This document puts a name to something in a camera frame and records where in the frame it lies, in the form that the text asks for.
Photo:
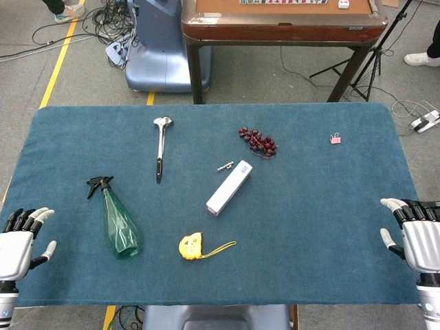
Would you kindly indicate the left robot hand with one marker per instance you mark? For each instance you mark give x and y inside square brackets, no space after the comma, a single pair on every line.
[13,251]

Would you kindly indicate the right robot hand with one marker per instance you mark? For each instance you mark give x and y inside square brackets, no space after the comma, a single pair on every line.
[421,240]

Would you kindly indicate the green spray bottle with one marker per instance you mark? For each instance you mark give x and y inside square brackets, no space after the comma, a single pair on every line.
[120,227]

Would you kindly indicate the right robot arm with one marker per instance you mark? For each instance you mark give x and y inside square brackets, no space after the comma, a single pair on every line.
[429,302]

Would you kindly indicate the black tripod stand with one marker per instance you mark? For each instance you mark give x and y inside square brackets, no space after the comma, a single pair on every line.
[374,55]

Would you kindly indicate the blue table cloth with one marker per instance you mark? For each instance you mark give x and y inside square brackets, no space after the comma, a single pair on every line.
[309,213]

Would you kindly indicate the white power strip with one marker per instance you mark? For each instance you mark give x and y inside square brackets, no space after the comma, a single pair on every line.
[426,121]
[117,51]

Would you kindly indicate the pink binder clip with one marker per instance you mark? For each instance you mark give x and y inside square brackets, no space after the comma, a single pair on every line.
[335,140]

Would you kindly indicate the yellow tape measure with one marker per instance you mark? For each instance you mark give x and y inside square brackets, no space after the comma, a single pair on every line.
[189,247]

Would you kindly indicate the person with white sneaker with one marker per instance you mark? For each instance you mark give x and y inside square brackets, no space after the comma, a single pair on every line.
[421,59]

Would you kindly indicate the red grape bunch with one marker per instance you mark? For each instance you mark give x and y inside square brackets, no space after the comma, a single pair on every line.
[259,141]

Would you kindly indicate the white toothpaste box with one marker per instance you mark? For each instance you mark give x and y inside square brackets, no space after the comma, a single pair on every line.
[228,189]

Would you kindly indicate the small metal bolt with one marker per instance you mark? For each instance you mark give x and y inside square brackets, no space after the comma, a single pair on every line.
[225,167]

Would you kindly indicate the grey-blue robot torso base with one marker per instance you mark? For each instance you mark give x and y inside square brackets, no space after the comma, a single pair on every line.
[216,318]

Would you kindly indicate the person in black trousers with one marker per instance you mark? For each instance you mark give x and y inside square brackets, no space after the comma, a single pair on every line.
[67,12]

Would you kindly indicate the single white mahjong tile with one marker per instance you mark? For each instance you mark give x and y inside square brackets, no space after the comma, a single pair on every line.
[343,3]

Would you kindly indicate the brown mahjong table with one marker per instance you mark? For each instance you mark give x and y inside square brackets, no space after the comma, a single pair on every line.
[282,29]

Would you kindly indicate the face-up mahjong tile row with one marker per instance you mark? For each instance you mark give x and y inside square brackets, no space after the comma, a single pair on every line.
[282,1]

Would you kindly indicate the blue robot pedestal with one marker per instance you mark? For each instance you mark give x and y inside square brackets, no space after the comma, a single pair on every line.
[161,51]

